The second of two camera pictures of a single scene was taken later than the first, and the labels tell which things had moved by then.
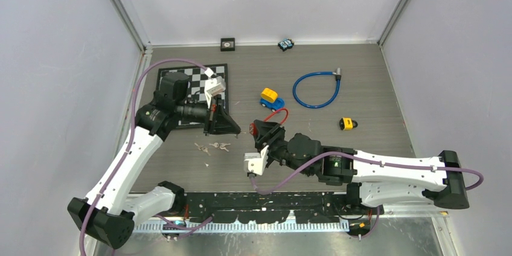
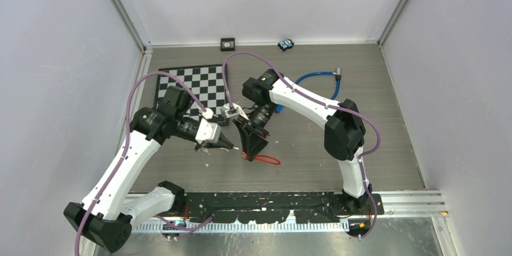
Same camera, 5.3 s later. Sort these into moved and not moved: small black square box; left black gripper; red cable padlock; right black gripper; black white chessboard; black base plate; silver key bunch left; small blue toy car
Moved: right black gripper; red cable padlock; left black gripper
Not moved: small blue toy car; black white chessboard; black base plate; small black square box; silver key bunch left
